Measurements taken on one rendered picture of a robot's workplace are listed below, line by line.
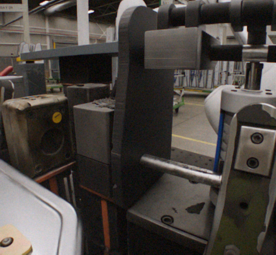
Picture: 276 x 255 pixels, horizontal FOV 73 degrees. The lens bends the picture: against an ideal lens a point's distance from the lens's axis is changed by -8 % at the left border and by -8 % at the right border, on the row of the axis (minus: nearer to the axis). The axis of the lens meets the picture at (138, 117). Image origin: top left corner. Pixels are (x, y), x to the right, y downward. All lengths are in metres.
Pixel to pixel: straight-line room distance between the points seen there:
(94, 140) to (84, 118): 0.03
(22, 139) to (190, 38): 0.25
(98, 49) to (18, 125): 0.18
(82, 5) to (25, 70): 3.64
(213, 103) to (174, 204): 0.52
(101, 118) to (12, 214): 0.13
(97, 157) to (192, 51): 0.16
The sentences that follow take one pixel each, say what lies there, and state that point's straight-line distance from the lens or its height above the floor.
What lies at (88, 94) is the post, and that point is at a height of 1.09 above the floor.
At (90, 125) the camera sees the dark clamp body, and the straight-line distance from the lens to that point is 0.24.
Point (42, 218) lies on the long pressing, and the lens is 0.20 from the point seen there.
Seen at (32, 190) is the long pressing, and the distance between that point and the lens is 0.24.
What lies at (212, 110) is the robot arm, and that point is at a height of 0.98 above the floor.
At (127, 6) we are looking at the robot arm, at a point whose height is 1.31.
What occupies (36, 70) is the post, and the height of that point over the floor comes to 1.12.
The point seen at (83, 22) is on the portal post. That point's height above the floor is 1.95.
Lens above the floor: 1.13
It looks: 15 degrees down
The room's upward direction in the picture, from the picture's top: straight up
